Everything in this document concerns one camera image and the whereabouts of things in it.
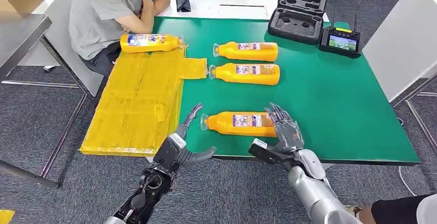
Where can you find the steel table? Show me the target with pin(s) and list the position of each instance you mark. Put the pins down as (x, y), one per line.
(17, 38)

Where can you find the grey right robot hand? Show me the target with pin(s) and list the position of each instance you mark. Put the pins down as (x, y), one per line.
(288, 133)

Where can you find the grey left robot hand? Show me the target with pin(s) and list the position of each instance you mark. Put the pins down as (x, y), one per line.
(181, 137)

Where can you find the yellow floor object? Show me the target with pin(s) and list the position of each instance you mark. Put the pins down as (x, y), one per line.
(6, 217)

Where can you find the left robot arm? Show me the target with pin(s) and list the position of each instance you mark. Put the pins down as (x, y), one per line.
(150, 191)

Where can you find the black foam-lined case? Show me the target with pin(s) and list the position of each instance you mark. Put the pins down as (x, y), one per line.
(297, 17)

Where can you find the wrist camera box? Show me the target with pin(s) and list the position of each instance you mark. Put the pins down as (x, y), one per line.
(266, 154)
(167, 154)

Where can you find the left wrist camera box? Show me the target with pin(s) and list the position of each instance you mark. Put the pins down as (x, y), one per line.
(167, 154)

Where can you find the seated person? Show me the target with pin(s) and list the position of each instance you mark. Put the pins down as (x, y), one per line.
(95, 14)

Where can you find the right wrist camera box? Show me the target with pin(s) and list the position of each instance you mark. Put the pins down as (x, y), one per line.
(266, 154)

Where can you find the white tilted panel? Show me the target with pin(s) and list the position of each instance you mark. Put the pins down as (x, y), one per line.
(399, 45)

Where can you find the white desk with side panel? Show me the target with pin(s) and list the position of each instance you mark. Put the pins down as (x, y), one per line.
(65, 62)

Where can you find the black remote controller with screen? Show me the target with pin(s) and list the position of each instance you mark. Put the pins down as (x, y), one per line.
(342, 42)

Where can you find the person with black trousers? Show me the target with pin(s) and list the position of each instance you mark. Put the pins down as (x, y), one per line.
(396, 210)

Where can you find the yellow sheet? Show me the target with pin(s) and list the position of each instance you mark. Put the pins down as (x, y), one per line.
(136, 113)

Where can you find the green table mat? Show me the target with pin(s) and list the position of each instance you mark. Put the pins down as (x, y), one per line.
(324, 113)

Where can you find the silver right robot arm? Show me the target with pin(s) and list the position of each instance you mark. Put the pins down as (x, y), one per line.
(317, 191)

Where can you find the orange drink bottle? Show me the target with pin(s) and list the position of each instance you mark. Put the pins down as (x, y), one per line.
(246, 75)
(239, 125)
(246, 52)
(150, 43)

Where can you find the black pen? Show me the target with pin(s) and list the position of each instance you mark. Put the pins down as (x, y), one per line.
(245, 5)

